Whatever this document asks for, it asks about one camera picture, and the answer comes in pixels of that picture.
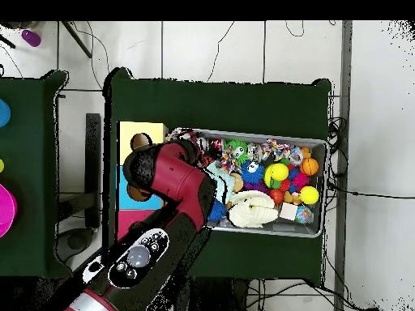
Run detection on wooden box with three holes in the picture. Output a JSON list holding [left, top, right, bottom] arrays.
[[116, 121, 169, 241]]

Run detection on shallow clear mesh bin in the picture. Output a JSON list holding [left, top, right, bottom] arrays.
[[163, 127, 328, 239]]

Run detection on light blue waffle cloth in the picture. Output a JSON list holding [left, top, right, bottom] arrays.
[[206, 160, 237, 205]]

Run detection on green spiky ball with eyes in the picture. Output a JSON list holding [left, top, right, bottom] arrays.
[[224, 138, 249, 164]]

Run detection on blue spiky ball with eyes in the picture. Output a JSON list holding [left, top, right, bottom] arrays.
[[240, 160, 266, 185]]

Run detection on multicoloured patterned cloth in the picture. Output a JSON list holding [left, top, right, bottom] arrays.
[[165, 127, 195, 143]]

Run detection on cream waffle cloth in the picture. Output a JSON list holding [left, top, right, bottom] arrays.
[[227, 190, 280, 228]]

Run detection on orange toy basketball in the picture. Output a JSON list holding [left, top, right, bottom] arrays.
[[299, 157, 319, 177]]

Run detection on yellow tennis ball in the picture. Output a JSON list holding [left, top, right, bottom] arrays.
[[298, 185, 320, 206]]

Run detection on grey round floor base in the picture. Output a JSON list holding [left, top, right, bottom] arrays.
[[55, 227, 96, 263]]

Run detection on dark green side table cloth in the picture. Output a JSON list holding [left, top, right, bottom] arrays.
[[0, 69, 76, 279]]

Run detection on black rod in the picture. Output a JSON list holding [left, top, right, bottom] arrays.
[[61, 20, 93, 59]]

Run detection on pink round disc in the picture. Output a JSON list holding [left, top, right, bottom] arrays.
[[0, 182, 18, 239]]

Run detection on blue round object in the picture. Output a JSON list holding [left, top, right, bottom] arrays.
[[0, 98, 11, 128]]

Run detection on purple bottle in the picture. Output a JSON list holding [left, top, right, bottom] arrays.
[[20, 28, 42, 48]]

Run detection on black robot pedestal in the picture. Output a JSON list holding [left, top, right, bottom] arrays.
[[174, 276, 250, 311]]

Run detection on thin black floor cable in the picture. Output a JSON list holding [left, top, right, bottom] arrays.
[[206, 20, 235, 83]]

